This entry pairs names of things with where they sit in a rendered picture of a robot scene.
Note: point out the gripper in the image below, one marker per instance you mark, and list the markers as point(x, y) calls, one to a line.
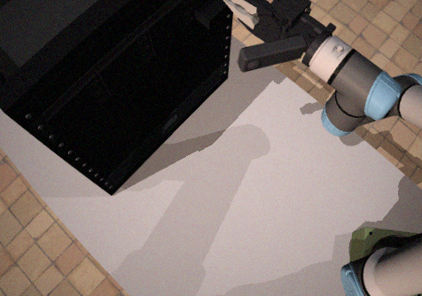
point(287, 19)

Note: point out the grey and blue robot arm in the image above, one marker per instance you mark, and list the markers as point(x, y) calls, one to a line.
point(364, 93)

